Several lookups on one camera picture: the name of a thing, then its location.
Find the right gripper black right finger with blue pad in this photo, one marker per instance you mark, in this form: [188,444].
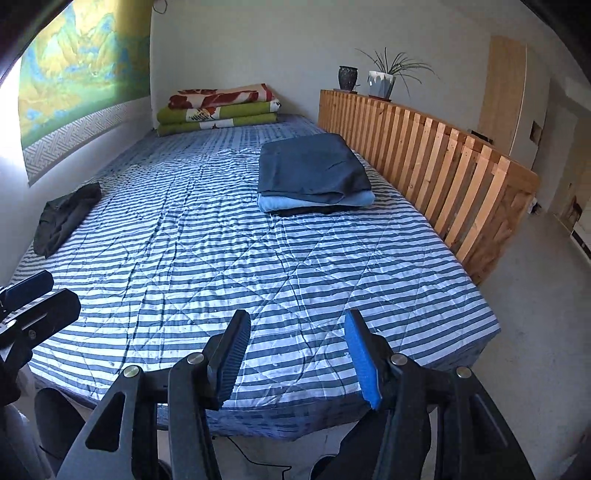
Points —
[474,440]

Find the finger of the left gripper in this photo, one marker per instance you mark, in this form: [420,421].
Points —
[38,323]
[14,297]

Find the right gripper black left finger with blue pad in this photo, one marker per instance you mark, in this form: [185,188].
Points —
[153,425]

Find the dark grey-blue trousers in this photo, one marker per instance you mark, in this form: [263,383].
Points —
[319,168]

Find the black crumpled garment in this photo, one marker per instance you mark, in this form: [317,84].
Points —
[61,217]

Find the blue white striped bed cover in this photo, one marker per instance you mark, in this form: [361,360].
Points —
[177,244]

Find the green red folded blanket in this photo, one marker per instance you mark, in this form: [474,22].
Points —
[192,110]

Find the light blue folded garment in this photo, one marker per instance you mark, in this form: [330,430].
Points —
[269,204]

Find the dark ceramic vase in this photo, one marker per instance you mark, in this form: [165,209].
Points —
[347,77]

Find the white potted plant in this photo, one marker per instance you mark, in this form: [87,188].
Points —
[388,71]

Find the green landscape wall hanging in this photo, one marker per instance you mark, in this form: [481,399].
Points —
[85,73]

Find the wooden slatted bed rail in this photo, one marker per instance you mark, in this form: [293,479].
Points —
[472,195]

